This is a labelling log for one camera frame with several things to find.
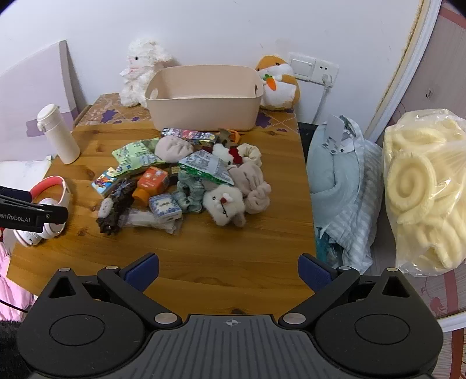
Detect wooden desk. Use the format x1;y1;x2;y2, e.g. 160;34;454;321
6;93;317;317

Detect brown purple floral cloth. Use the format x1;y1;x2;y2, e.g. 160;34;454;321
73;93;299;131

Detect green plaid cloth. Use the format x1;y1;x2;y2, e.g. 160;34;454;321
171;171;206;214

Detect white printed cloth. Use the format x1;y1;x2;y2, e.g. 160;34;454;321
0;156;52;191

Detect cream scrunchie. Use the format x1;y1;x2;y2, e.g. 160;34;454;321
238;144;263;167

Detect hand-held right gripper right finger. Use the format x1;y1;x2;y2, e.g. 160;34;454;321
278;254;423;325

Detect pink cloth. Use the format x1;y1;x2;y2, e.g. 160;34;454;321
0;238;37;322

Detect small colourful card box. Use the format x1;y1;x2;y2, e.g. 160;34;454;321
91;167;122;198

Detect beige fleece cloth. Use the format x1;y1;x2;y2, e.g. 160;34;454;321
227;162;272;214

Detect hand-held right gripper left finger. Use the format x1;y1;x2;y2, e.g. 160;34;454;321
38;252;183;325

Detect orange hamster plush toy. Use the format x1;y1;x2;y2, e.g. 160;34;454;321
255;55;301;110

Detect long colourful printed box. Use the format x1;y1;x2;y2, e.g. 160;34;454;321
161;127;219;145

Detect clear plastic packet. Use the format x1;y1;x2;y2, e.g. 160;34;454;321
120;209;184;234

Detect white bear plush toy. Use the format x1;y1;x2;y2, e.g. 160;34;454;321
203;184;247;227

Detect pale blue bedding bundle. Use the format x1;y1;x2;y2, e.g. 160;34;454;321
306;115;384;276

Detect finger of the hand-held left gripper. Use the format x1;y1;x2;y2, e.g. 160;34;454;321
0;185;34;205
36;205;70;227

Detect green snack packet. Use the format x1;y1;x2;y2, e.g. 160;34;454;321
112;138;168;169

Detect white lamb plush toy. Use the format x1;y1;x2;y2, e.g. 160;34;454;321
119;38;176;108

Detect orange small box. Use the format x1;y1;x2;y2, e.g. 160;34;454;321
132;167;170;203

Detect lilac panel board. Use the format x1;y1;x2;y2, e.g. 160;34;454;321
0;40;87;162

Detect black fuzzy cloth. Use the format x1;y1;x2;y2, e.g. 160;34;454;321
0;320;24;379

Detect beige plastic storage basket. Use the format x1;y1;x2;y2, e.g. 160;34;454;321
145;65;265;132

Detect white kitty plush red bow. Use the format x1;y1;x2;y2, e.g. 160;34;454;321
212;143;243;168

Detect bag of yellow foam rings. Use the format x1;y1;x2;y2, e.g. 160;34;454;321
382;108;466;278

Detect dark brown furry hair tie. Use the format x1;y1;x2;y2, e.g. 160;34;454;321
96;178;138;236

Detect cardboard tube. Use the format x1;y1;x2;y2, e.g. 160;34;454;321
36;104;81;165

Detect pink and white headphones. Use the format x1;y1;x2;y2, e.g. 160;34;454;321
14;176;72;248

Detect black cable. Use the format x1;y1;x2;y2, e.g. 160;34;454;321
0;298;31;313

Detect white plastic clip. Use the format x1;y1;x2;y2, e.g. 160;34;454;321
322;114;356;154

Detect white wall switch socket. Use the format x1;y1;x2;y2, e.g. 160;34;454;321
287;52;339;87

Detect white door frame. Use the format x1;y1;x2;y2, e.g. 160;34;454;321
364;0;443;143

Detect white plug and cable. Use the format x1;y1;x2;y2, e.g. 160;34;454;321
311;73;334;124

